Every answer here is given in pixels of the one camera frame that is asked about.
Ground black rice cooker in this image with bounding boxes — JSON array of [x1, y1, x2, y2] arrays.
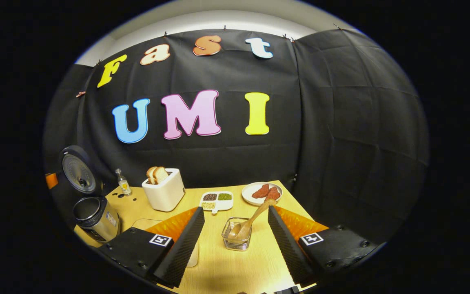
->
[[58, 145, 121, 244]]

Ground white divided dish of beans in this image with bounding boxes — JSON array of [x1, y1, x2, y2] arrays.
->
[[199, 191, 234, 215]]

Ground white round plate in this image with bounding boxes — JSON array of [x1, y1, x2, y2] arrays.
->
[[242, 182, 283, 206]]

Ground glass bottle with yellow label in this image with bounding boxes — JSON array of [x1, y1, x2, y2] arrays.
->
[[115, 168, 132, 196]]

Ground wooden spoon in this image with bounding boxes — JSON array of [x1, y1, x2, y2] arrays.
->
[[228, 199, 277, 240]]

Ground white toaster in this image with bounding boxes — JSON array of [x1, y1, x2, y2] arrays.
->
[[142, 168, 186, 212]]

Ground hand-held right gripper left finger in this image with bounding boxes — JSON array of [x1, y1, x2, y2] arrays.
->
[[98, 207, 205, 289]]

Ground clear square chopstick holder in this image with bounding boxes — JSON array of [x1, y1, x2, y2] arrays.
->
[[222, 217, 253, 251]]

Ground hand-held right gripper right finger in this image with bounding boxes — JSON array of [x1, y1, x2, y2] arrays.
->
[[268, 205, 378, 287]]

